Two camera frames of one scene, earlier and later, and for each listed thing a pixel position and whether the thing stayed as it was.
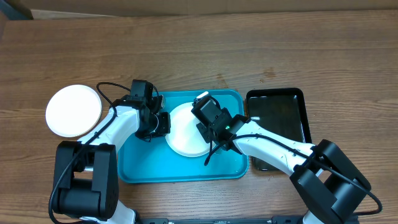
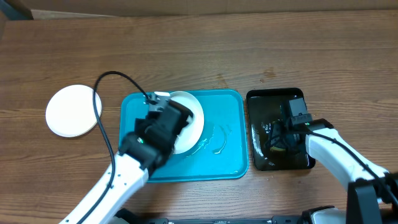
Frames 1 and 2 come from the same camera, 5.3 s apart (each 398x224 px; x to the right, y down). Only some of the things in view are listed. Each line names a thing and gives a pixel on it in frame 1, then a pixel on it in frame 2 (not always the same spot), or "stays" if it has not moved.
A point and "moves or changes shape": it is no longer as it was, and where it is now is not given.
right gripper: [210, 131] → [280, 142]
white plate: [184, 139] moves or changes shape
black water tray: [282, 111] stays
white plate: [73, 111] stays
